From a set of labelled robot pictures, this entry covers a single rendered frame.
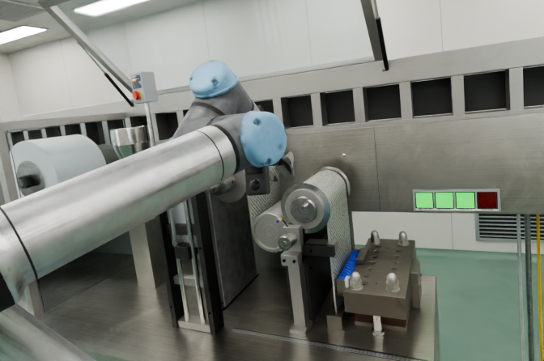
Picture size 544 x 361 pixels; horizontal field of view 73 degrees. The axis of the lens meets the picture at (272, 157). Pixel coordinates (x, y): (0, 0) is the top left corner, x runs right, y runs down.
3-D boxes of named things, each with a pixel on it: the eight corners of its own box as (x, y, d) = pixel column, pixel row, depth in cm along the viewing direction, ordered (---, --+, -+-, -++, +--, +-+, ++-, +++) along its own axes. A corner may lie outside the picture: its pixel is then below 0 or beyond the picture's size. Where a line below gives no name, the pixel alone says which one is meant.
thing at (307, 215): (285, 212, 105) (298, 192, 103) (287, 210, 107) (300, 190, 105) (306, 228, 104) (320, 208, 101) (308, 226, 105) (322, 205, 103)
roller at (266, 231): (253, 250, 114) (249, 213, 112) (285, 223, 137) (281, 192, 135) (290, 252, 109) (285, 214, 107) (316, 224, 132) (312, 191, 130)
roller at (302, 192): (287, 228, 107) (282, 190, 106) (314, 203, 130) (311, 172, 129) (325, 229, 102) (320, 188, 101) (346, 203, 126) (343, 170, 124)
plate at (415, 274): (412, 307, 110) (410, 272, 108) (414, 290, 119) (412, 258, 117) (422, 308, 109) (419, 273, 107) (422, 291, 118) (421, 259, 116)
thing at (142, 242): (129, 289, 146) (104, 146, 139) (153, 273, 159) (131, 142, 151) (155, 293, 140) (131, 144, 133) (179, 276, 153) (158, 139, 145)
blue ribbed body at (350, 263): (336, 288, 106) (334, 277, 106) (351, 257, 126) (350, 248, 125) (347, 289, 105) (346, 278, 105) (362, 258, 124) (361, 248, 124)
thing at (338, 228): (332, 285, 106) (326, 222, 103) (350, 252, 127) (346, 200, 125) (333, 285, 106) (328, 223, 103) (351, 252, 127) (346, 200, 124)
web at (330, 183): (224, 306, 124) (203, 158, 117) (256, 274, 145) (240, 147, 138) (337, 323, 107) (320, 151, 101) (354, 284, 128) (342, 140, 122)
